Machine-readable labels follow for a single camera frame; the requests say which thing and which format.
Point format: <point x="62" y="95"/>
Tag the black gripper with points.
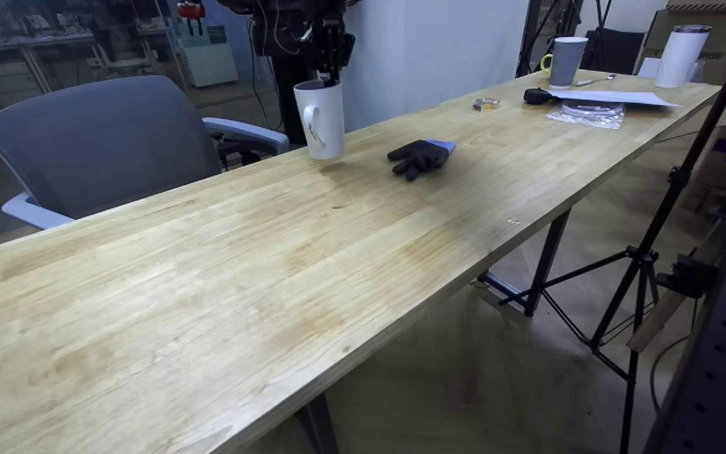
<point x="325" y="26"/>

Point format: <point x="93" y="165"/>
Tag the white ceramic mug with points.
<point x="325" y="126"/>

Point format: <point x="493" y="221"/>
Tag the black pillar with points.
<point x="282" y="102"/>

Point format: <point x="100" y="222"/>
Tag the black work glove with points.
<point x="417" y="154"/>

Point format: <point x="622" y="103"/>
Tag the white background cabinet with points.
<point x="207" y="62"/>

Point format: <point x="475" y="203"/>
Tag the small metal keys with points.
<point x="485" y="103"/>

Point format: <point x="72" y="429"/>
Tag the grey tumbler cup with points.
<point x="565" y="62"/>

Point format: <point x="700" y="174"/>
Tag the grey office chair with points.
<point x="102" y="142"/>

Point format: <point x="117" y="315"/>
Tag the clear plastic bag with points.
<point x="585" y="116"/>

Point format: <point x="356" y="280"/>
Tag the white paper sheets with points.
<point x="616" y="98"/>

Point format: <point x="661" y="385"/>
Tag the black table leg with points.
<point x="319" y="429"/>
<point x="545" y="261"/>

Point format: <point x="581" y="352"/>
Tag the white paper roll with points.
<point x="682" y="54"/>

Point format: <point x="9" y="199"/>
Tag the black camera tripod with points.
<point x="638" y="269"/>

